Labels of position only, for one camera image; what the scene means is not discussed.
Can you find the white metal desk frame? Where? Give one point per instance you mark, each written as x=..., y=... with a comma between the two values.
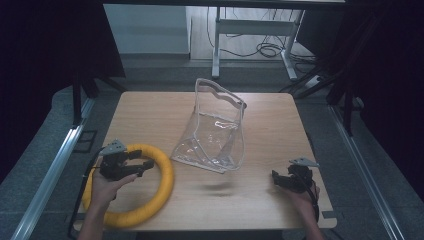
x=253, y=27

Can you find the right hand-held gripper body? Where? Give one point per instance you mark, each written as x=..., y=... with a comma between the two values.
x=301, y=176

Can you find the white panel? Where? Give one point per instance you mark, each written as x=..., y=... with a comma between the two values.
x=146, y=28

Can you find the dark curtain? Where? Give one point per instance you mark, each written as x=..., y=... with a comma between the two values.
x=40, y=66
x=390, y=83

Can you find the aluminium rail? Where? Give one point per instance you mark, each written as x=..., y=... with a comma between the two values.
x=363, y=173
x=50, y=173

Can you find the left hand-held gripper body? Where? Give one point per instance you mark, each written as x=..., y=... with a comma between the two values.
x=113, y=165

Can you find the black metal stand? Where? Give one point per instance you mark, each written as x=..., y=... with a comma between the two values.
x=77, y=100
x=346, y=110

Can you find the person's right hand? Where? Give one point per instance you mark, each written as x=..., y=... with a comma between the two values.
x=305, y=201

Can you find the black floor plate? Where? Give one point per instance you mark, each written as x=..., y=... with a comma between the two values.
x=85, y=141

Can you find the clear plastic bag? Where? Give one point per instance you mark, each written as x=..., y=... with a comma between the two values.
x=213, y=136

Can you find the person's left hand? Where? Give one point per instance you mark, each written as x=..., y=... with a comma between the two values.
x=105, y=191

